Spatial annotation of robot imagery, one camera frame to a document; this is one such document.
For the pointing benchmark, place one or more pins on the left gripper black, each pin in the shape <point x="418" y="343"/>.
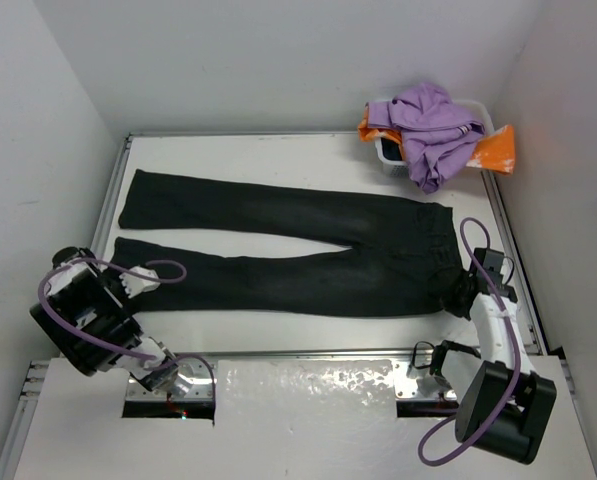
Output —
<point x="116" y="277"/>

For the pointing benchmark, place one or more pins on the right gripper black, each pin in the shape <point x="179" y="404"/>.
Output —
<point x="447" y="301"/>

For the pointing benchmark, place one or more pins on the black denim trousers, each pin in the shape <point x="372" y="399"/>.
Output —
<point x="249" y="247"/>

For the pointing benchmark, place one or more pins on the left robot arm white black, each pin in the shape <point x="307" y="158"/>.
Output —
<point x="87" y="307"/>

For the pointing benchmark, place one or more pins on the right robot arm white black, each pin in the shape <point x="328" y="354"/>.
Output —
<point x="504" y="405"/>

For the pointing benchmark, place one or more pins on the orange white garment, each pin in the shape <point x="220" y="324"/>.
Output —
<point x="494" y="153"/>

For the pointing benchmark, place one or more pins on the white laundry basket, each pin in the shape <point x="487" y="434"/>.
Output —
<point x="389" y="155"/>

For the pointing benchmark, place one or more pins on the purple garment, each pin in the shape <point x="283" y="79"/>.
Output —
<point x="438" y="136"/>

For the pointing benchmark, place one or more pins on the crinkled transparent plastic sheet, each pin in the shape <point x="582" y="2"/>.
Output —
<point x="305" y="392"/>

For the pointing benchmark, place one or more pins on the white foreground cover board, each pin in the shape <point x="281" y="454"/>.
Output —
<point x="79" y="432"/>

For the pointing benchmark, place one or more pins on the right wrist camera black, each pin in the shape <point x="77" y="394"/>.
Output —
<point x="492" y="262"/>

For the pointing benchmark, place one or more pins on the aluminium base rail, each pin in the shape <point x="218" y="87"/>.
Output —
<point x="404" y="373"/>

